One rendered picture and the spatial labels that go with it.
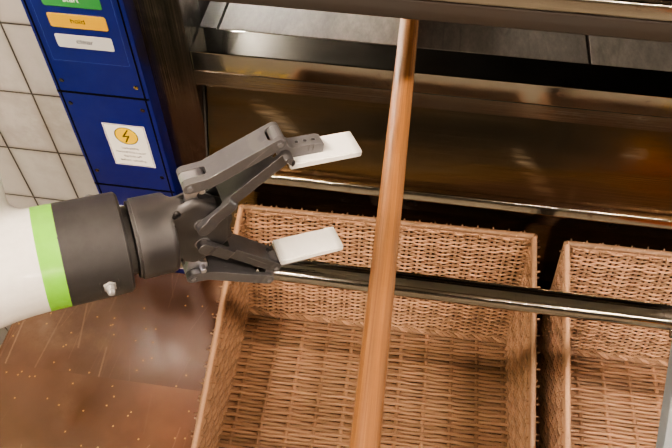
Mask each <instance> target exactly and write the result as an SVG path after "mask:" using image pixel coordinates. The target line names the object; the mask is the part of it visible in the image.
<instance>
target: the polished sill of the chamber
mask: <svg viewBox="0 0 672 448"><path fill-rule="evenodd" d="M396 50H397V46H391V45H381V44H370V43H359V42H349V41H338V40H327V39H317V38H306V37H295V36H285V35H274V34H263V33H253V32H242V31H232V30H221V29H210V28H199V31H198V33H197V35H196V38H195V40H194V42H193V45H192V47H191V49H190V54H191V59H192V64H193V69H194V70H199V71H209V72H219V73H229V74H239V75H249V76H259V77H269V78H279V79H289V80H299V81H309V82H319V83H329V84H339V85H350V86H360V87H370V88H380V89H390V90H392V84H393V75H394V67H395V59H396ZM413 92H420V93H430V94H440V95H450V96H460V97H470V98H480V99H490V100H500V101H510V102H520V103H530V104H540V105H550V106H560V107H570V108H580V109H590V110H600V111H610V112H620V113H630V114H641V115H651V116H661V117H671V118H672V72H668V71H657V70H647V69H636V68H625V67H615V66H604V65H593V64H583V63H572V62H561V61H551V60H540V59H529V58H519V57H508V56H498V55H487V54H476V53H466V52H455V51H444V50H434V49H423V48H417V51H416V61H415V72H414V83H413Z"/></svg>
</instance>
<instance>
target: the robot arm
mask: <svg viewBox="0 0 672 448"><path fill-rule="evenodd" d="M268 138H269V139H270V140H268ZM275 153H276V156H275V157H273V155H274V154H275ZM361 153H362V150H361V148H360V147H359V145H358V144H357V142H356V140H355V139H354V137H353V135H352V134H351V132H350V131H347V132H341V133H336V134H330V135H325V136H319V134H315V133H313V134H308V135H301V136H296V137H290V138H286V137H284V136H283V134H282V132H281V130H280V128H279V126H278V124H277V123H276V122H269V123H267V124H266V125H264V126H262V127H260V128H258V129H257V130H255V131H253V132H251V133H250V134H248V135H246V136H244V137H242V138H241V139H239V140H237V141H235V142H233V143H232V144H230V145H228V146H226V147H224V148H223V149H221V150H219V151H217V152H215V153H214V154H212V155H210V156H208V157H206V158H205V159H203V160H201V161H198V162H194V163H191V164H187V165H183V166H180V167H179V168H177V170H176V174H177V176H178V179H179V182H180V185H181V187H182V190H183V192H182V193H180V194H178V195H176V196H172V197H168V196H165V195H164V194H163V193H160V192H157V193H152V194H147V195H142V196H136V197H131V198H127V201H124V206H119V202H118V199H117V197H116V194H114V193H113V192H107V193H102V194H96V195H92V194H87V195H85V196H84V197H81V198H75V199H70V200H65V201H59V202H54V203H49V204H44V205H39V206H33V207H28V208H15V207H13V206H11V205H10V204H9V203H8V202H7V199H6V196H5V192H4V188H3V184H2V179H1V173H0V329H1V328H4V327H6V326H8V325H11V324H13V323H16V322H19V321H21V320H24V319H27V318H30V317H33V316H36V315H40V314H44V313H47V312H51V311H55V310H59V309H64V308H68V307H72V306H76V305H80V304H85V303H89V302H93V301H97V300H101V299H106V298H110V297H114V296H118V295H122V294H126V293H131V292H133V291H134V290H135V288H136V284H135V276H134V275H136V274H139V277H140V278H144V279H148V278H153V277H157V276H161V275H166V274H170V273H174V272H176V271H178V270H179V268H180V265H181V263H182V266H183V269H184V272H185V275H186V278H187V281H188V282H190V283H193V282H199V281H205V280H220V281H234V282H249V283H263V284H269V283H271V282H273V281H274V276H273V274H274V273H275V271H278V270H279V269H280V268H281V266H284V265H288V264H292V263H296V262H300V261H304V260H306V259H308V258H312V257H316V256H320V255H324V254H328V253H332V252H337V251H341V250H342V249H343V244H342V242H341V240H340V238H339V236H338V235H337V233H336V231H335V229H334V227H328V228H324V229H319V230H315V231H311V232H306V233H302V234H298V235H293V236H289V237H284V238H280V239H276V240H273V241H272V244H271V242H269V243H270V246H269V244H267V245H265V244H262V243H259V242H256V241H254V240H251V239H248V238H245V237H243V236H240V235H237V234H234V233H232V232H231V229H230V225H231V222H232V214H231V213H232V212H234V211H235V210H236V208H237V206H238V203H239V202H240V201H241V200H242V199H243V198H245V197H246V196H247V195H248V194H250V193H251V192H252V191H253V190H255V189H256V188H257V187H258V186H260V185H261V184H262V183H263V182H265V181H266V180H267V179H269V178H270V177H271V176H272V175H274V174H275V173H276V172H277V171H279V170H280V169H281V168H282V167H284V166H285V165H286V164H287V163H288V165H289V167H290V169H291V170H292V169H297V168H302V167H307V166H312V165H317V164H323V163H328V162H333V161H338V160H343V159H348V158H353V157H358V156H361ZM218 194H219V195H220V197H217V195H218ZM256 270H259V272H257V271H256Z"/></svg>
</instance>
